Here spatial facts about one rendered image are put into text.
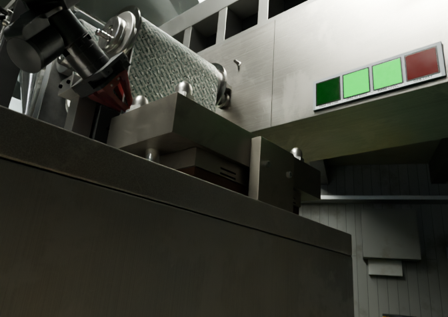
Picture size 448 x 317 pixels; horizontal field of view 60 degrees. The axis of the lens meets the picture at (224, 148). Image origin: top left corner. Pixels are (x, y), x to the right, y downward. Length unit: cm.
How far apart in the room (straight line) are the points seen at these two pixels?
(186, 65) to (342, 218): 601
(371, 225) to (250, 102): 550
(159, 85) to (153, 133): 26
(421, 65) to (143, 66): 51
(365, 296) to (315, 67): 587
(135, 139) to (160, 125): 5
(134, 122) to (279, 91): 43
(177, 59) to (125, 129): 29
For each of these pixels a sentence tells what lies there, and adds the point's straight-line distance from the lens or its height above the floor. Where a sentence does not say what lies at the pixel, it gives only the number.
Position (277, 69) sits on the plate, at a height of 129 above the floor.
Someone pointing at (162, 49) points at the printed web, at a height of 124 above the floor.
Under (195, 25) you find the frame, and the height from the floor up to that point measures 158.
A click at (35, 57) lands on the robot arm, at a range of 64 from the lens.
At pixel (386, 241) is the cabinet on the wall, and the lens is 634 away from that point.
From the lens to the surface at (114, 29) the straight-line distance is 83.
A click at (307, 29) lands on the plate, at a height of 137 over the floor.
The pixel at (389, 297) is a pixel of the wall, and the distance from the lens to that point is 663.
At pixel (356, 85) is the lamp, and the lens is 81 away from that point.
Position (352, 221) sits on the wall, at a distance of 673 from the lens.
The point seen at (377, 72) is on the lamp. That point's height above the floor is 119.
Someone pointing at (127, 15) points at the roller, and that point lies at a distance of 85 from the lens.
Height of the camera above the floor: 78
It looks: 20 degrees up
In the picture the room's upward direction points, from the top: 5 degrees clockwise
